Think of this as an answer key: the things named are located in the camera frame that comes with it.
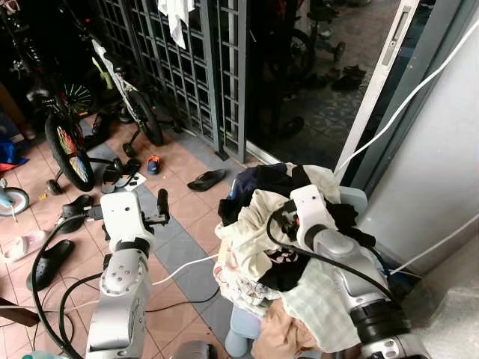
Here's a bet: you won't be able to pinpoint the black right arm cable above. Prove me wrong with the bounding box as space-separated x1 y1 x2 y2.
266 200 397 304

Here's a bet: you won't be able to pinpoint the dark wooden bar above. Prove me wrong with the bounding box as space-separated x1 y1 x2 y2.
0 298 40 328

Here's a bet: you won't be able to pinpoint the black garment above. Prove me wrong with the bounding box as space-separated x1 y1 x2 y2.
257 200 376 294

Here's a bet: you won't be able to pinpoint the grey robot leg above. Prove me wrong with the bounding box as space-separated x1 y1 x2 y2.
170 340 220 359

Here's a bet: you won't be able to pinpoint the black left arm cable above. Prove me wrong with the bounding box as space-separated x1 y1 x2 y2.
30 211 103 359

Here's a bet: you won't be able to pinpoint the thin black floor cable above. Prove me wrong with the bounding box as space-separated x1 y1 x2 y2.
144 288 220 313

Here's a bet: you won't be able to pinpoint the low white wall cable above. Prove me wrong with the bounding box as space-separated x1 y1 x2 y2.
389 215 479 274

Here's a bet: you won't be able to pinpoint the pink slipper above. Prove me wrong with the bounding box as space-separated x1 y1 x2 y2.
0 230 47 264

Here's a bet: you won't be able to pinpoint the black strap sandals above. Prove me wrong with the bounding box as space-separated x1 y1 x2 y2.
100 158 144 194

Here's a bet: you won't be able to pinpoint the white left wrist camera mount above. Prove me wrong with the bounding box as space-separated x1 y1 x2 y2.
100 191 155 245

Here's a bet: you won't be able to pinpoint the pale green checked cloth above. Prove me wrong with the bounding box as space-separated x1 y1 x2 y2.
279 257 365 354

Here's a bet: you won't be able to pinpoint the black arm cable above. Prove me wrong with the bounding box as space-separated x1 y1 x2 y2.
30 211 103 359
266 200 397 304

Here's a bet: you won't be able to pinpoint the child bicycle colourful wheel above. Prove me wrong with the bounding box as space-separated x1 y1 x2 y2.
0 4 100 195

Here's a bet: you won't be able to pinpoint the flat black sandal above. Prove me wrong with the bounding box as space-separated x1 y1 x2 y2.
186 169 228 193

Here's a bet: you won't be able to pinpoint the black rubber slipper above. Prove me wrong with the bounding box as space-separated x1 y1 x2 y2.
25 239 76 293

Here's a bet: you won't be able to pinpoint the black shoe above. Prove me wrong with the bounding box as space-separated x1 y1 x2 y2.
58 195 97 233

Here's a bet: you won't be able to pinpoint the navy garment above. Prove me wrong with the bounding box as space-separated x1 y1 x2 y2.
223 162 294 225

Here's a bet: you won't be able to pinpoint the light blue laundry basket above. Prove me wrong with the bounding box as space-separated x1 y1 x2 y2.
222 185 391 358

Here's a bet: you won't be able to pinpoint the blue red cloth bundle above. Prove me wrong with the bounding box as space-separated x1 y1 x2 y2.
0 137 28 171

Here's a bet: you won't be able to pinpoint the long white wall cable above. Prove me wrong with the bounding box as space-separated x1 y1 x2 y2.
333 21 479 174

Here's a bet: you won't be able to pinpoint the white floor cable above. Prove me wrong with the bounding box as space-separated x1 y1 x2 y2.
152 254 220 287

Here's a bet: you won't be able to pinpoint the dark tricycle outdoors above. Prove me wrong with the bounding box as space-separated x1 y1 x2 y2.
288 4 347 70

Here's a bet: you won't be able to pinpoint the white frame bicycle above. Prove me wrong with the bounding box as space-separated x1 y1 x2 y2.
64 0 167 159

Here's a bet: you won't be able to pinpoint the dark shoes outdoors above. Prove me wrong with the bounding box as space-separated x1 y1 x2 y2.
329 65 368 93

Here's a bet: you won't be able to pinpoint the blue toy wheel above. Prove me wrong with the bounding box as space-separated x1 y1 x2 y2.
0 178 31 218

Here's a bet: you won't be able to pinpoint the clear bubble wrap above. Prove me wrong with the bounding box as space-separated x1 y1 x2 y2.
403 275 479 359

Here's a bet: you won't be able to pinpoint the cream garment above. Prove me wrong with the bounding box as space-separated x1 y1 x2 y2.
216 188 294 261

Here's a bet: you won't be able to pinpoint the white hanging cloth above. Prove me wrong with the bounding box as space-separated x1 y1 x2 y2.
156 0 198 50

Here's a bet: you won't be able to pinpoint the tan cloth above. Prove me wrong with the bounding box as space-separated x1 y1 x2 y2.
250 298 320 359

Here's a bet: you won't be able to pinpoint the off-white garment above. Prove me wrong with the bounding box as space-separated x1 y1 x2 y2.
295 164 343 204

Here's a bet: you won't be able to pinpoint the grey metal grille gate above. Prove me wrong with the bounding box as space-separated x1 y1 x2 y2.
94 0 249 163

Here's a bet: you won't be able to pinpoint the white sliding door frame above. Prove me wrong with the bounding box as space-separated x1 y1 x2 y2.
333 0 421 182

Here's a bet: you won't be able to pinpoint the white floral garment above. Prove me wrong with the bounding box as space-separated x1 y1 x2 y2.
213 239 264 321

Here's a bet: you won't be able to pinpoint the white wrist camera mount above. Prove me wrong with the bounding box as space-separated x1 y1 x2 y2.
290 184 331 249
100 191 155 245

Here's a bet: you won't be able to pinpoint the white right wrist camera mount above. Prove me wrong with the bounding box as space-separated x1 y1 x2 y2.
290 184 331 249

